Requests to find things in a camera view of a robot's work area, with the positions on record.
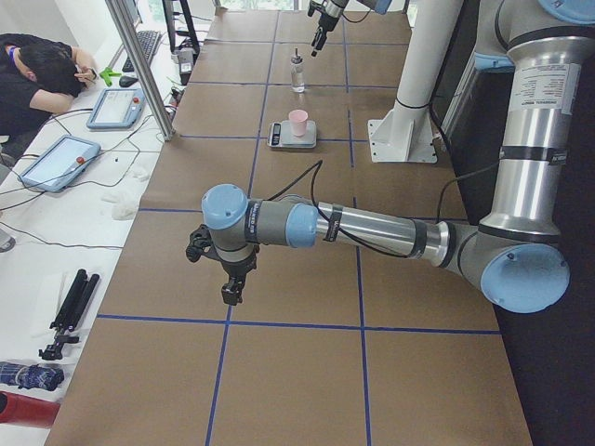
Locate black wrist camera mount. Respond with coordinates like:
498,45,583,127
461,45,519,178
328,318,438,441
185,224,219,263

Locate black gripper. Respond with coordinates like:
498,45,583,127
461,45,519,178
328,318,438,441
311,3,342,57
220,248,258,306

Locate teach pendant tablet far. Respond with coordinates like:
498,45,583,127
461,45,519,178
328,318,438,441
86,88,145,130

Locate digital kitchen scale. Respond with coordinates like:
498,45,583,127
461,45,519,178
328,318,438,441
267,120,317,149

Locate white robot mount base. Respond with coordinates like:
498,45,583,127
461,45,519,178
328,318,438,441
368,0,463,164

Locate person in black shirt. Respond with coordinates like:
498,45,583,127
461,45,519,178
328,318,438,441
1,33,98,166

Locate aluminium frame post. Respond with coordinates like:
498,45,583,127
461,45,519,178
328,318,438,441
105,0,175,141

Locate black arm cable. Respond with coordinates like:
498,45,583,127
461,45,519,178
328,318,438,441
271,159,410,259

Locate black folded tripod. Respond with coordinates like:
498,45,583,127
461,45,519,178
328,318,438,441
38,269,100,361

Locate black computer mouse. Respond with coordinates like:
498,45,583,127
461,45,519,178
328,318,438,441
119,75,139,88

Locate white crumpled glove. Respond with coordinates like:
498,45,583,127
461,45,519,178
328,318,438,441
101,191,139,221

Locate blue folded umbrella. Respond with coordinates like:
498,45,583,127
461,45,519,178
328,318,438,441
1,361,65,391

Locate green plastic clamp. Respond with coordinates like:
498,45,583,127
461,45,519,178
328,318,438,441
99,67,122,87

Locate teach pendant tablet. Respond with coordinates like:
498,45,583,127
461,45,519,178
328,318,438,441
20,135,101,192
86,88,145,130

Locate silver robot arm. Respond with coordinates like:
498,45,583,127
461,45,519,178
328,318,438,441
307,0,391,57
186,1,594,313

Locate black keyboard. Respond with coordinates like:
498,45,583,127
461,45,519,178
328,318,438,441
122,31,162,73

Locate teach pendant tablet near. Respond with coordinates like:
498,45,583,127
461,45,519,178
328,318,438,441
20,135,101,192

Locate pink plastic cup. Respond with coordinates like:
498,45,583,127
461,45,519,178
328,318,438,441
288,109,309,137

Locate red cylinder bottle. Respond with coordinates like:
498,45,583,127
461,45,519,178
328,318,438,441
1,391,60,428

